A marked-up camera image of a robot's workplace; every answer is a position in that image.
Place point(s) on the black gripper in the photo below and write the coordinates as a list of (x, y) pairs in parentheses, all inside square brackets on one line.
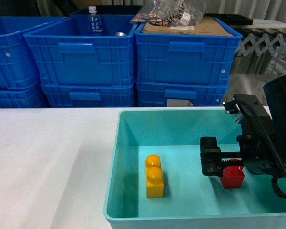
[(255, 152)]

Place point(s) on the red toy block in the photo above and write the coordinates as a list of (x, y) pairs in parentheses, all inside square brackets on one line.
[(233, 177)]

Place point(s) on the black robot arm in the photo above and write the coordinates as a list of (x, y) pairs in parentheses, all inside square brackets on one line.
[(275, 92)]

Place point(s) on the yellow toy block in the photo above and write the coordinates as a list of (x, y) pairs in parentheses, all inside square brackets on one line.
[(154, 177)]

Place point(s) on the teal plastic tray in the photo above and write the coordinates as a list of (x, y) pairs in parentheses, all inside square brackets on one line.
[(191, 200)]

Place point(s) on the lower right blue crate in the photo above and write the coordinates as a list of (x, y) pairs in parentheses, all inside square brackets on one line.
[(158, 94)]

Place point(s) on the blue crate with cardboard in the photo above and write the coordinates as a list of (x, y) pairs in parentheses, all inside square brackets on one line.
[(202, 56)]

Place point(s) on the expandable roller conveyor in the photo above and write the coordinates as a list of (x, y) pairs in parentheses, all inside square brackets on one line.
[(260, 45)]

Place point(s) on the brown cardboard sheet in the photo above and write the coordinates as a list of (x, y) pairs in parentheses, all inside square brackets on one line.
[(190, 27)]

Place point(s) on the black divided tray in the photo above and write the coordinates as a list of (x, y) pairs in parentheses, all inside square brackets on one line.
[(231, 19)]

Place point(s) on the plastic bag of batteries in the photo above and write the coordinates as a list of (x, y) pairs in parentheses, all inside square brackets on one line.
[(169, 13)]

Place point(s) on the lower middle blue crate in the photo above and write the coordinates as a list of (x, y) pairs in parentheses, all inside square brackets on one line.
[(67, 96)]

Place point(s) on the clear water bottle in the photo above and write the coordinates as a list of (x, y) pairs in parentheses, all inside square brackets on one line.
[(94, 22)]

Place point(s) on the blue crate with bottle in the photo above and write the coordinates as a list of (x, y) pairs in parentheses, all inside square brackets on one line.
[(66, 54)]

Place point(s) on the far left blue crate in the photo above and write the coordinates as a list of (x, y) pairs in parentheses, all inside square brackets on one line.
[(18, 69)]

